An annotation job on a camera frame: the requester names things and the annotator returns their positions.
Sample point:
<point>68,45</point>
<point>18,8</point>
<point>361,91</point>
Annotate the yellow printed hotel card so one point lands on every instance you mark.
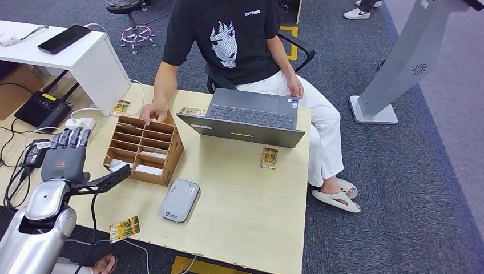
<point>191,111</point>
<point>121,107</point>
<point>269,158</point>
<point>124,229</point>

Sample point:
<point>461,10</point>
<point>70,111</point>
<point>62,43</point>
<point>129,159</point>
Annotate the black power adapter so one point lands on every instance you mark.
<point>34,155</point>

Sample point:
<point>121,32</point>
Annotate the white blank card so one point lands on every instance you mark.
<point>153,154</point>
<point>148,170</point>
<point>118,165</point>

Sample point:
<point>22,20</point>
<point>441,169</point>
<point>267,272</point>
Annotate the beige slipper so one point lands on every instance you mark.
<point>335,201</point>
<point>348,187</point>

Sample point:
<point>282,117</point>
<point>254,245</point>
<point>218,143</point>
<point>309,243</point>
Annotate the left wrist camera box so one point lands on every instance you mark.
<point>109,179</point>

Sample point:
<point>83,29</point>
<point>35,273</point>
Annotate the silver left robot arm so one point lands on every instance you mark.
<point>41,227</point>

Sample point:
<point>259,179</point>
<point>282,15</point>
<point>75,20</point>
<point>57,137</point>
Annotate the black office chair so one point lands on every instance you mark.
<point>302,47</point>

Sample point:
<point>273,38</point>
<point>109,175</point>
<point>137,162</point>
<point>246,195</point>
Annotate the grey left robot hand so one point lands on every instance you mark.
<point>64,162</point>

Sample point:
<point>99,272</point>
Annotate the black smartphone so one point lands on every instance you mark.
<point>63,39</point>

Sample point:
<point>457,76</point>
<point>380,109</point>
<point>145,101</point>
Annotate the grey kiosk stand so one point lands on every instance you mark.
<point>404,56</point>

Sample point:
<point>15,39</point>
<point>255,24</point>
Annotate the wooden card organiser box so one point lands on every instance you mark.
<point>130,142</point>

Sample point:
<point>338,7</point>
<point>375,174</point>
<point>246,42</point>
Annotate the white charger plug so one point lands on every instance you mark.
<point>75,123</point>

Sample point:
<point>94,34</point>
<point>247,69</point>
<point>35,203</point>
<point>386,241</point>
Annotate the person's left hand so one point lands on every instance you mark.
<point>295,87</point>

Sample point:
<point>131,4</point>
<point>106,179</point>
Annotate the person's right hand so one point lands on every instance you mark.
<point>154,111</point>

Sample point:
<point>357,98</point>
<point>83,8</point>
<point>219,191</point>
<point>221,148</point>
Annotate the black stool chrome base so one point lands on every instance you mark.
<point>130,5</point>

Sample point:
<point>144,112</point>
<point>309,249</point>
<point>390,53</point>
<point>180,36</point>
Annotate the grey laptop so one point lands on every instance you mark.
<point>245,109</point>

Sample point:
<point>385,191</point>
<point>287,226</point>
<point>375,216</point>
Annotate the person's left forearm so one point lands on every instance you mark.
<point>281,56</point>

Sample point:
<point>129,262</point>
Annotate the black router with antennas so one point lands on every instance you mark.
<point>41,111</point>

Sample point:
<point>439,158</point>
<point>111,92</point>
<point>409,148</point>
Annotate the person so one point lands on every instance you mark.
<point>234,64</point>
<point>357,14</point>
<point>106,263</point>

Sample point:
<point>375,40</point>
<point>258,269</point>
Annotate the white desk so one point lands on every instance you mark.
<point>75,64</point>

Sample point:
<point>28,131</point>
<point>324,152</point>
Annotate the yellow floor tape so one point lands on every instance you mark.
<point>204,267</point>
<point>292,45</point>

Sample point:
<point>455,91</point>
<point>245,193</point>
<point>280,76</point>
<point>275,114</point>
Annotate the person's right forearm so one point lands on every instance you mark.
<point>164,85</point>

